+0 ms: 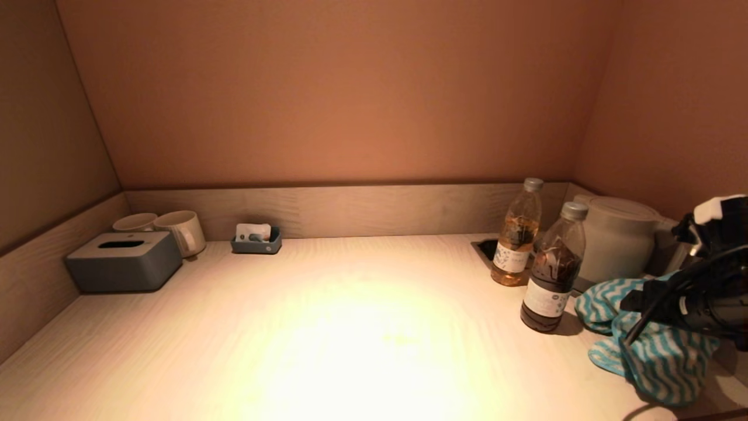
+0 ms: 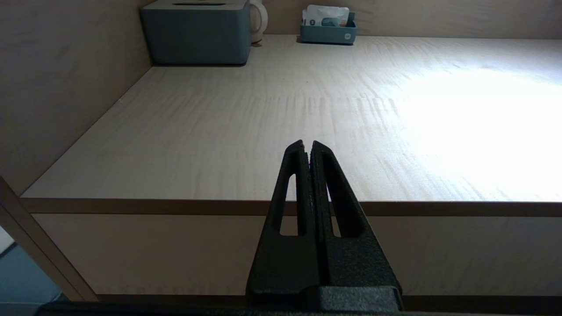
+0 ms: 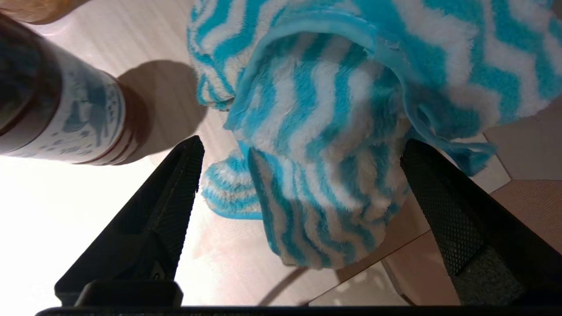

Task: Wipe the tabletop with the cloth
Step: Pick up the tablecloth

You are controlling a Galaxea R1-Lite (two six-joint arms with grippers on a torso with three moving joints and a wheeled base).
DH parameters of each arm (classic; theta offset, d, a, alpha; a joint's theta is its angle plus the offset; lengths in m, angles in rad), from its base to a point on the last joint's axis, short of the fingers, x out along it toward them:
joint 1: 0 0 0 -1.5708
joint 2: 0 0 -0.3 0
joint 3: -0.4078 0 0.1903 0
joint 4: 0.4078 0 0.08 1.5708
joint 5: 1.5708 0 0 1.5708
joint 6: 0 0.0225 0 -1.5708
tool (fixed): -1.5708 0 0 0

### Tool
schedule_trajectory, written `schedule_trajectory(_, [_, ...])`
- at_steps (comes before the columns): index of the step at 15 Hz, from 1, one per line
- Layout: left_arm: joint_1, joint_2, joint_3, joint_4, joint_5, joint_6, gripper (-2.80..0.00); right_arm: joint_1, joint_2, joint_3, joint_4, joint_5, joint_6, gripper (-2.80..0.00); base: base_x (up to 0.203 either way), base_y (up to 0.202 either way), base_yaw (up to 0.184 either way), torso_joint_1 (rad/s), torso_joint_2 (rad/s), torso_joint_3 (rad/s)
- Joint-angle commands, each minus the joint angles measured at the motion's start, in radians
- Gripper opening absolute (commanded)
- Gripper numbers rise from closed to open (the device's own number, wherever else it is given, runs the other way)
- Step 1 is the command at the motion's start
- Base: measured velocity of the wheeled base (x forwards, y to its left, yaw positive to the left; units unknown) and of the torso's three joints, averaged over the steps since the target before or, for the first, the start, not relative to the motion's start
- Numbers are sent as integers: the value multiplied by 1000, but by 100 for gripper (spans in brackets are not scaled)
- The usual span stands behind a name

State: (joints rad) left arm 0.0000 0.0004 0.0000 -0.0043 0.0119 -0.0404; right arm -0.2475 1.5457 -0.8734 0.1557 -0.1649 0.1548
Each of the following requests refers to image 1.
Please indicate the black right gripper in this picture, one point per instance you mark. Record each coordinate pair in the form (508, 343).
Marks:
(721, 310)

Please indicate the teal white striped cloth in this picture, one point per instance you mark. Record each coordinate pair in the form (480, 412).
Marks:
(666, 368)

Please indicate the white electric kettle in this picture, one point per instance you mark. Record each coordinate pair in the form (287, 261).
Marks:
(613, 240)

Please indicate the dark tea plastic bottle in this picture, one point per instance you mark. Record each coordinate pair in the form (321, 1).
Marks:
(549, 298)

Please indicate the amber tea plastic bottle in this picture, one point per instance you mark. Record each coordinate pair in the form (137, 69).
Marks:
(514, 257)

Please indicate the black recessed table socket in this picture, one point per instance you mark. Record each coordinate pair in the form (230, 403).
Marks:
(485, 248)

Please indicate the small grey tray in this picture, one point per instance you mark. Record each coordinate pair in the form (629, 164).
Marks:
(257, 248)

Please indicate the white ceramic mug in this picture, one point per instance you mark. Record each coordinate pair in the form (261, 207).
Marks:
(181, 230)
(135, 222)

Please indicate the grey tissue box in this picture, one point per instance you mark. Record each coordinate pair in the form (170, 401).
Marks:
(125, 266)

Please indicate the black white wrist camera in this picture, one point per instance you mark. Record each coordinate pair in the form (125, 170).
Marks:
(724, 234)

